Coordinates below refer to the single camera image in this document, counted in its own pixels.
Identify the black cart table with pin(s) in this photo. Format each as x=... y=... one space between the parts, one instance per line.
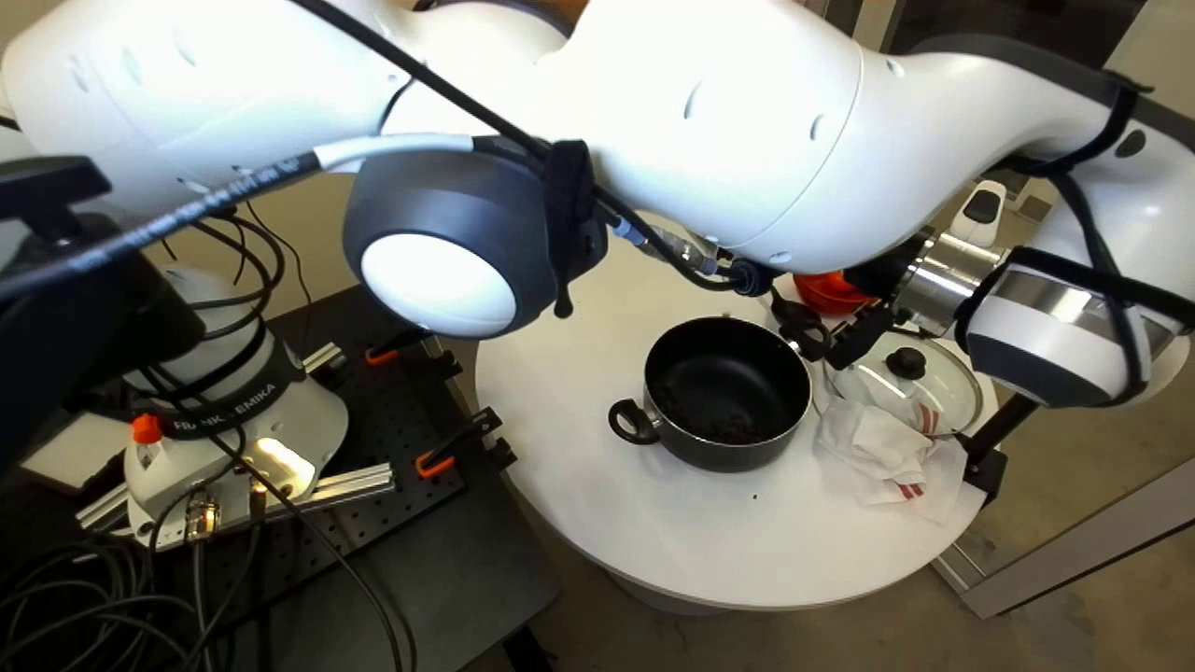
x=473 y=584

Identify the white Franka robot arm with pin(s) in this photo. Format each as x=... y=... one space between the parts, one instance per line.
x=695 y=123

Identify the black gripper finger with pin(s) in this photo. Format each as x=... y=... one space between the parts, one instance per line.
x=851 y=350

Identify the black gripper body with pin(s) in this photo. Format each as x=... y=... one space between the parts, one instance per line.
x=881 y=301

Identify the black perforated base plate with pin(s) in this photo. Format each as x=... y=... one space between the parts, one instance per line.
x=398 y=411

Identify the orange round button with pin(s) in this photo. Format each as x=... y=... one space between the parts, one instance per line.
x=148 y=429

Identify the black foreground equipment box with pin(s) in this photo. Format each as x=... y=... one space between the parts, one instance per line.
x=74 y=322

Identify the aluminium mounting rail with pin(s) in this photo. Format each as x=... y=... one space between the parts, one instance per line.
x=361 y=474

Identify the red plastic bowl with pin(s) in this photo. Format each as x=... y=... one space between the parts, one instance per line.
x=827 y=294

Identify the glass pot lid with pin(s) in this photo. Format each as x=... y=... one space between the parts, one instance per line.
x=939 y=393

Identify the black cooking pot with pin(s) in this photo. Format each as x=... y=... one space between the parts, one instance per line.
x=730 y=393

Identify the white cloth with red stripes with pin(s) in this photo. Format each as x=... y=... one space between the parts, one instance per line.
x=881 y=463

